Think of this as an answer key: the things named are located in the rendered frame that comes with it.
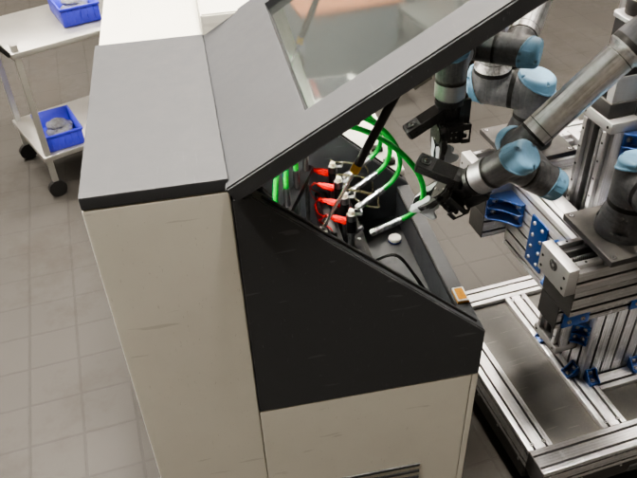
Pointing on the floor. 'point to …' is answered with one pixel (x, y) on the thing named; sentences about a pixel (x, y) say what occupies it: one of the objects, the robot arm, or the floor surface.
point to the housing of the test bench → (170, 240)
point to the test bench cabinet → (373, 433)
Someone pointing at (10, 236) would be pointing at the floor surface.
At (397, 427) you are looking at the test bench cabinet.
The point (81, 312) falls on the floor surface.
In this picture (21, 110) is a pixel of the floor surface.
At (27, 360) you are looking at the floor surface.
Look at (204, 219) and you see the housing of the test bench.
